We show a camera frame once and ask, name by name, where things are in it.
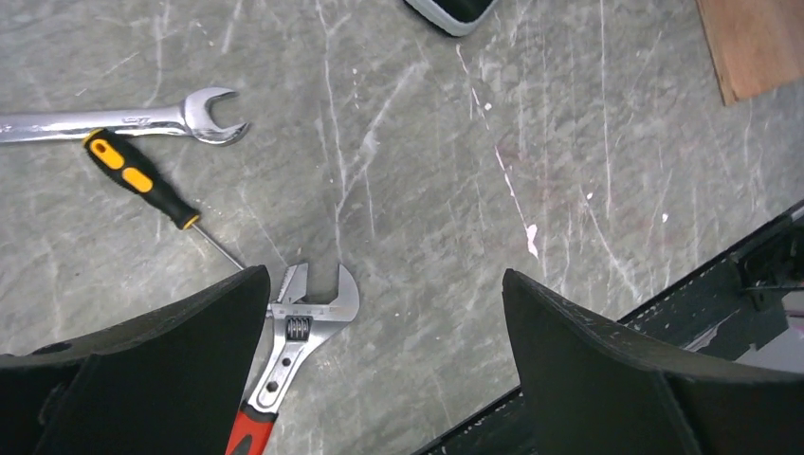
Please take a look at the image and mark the silver open-end wrench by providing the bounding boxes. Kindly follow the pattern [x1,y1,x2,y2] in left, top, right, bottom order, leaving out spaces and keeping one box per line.
[1,86,250,146]

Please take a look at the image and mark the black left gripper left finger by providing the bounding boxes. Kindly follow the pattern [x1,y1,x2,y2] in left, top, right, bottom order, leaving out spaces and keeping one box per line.
[1,265,271,454]

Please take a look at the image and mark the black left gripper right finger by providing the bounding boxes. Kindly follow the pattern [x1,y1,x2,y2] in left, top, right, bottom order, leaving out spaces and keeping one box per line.
[502,269,803,454]

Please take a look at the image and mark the brown wooden board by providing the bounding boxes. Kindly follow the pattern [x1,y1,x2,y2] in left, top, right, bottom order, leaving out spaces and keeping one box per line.
[696,0,803,105]

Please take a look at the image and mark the black grey zippered case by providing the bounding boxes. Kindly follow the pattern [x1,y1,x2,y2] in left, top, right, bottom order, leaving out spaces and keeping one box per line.
[405,0,499,37]

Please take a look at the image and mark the red handled adjustable wrench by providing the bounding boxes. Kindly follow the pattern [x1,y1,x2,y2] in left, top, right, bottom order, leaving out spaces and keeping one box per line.
[226,263,360,455]

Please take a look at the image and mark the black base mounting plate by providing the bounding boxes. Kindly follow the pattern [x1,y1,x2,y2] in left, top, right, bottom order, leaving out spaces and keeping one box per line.
[424,205,803,454]

